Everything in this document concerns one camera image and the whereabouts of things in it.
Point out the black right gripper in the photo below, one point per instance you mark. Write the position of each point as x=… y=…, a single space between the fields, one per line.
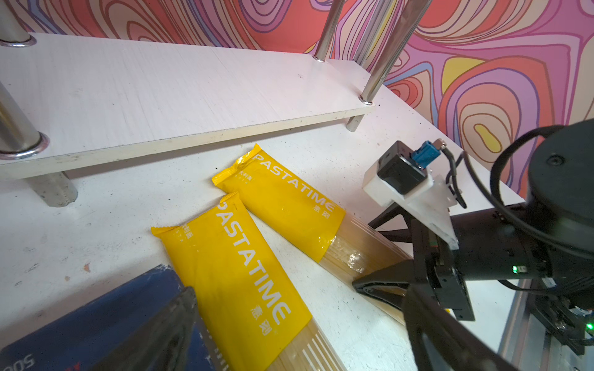
x=445 y=273

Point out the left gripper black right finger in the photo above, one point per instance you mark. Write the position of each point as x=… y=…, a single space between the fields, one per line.
x=439 y=342

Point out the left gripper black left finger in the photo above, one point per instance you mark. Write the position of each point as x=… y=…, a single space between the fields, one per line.
x=160 y=344

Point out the yellow Pastatime spaghetti bag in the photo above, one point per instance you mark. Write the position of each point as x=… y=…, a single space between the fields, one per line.
x=313 y=223
x=252 y=311

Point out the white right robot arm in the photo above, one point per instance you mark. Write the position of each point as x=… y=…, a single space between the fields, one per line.
x=548 y=236

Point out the white two-tier shelf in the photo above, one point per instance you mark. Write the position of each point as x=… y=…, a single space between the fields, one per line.
x=70 y=102

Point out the blue Barilla rigatoni box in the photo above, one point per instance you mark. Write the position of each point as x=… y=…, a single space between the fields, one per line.
x=82 y=338

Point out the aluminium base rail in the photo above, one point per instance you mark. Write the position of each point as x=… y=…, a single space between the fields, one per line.
x=543 y=333

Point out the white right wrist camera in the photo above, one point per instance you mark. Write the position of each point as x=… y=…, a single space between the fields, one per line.
x=402 y=182

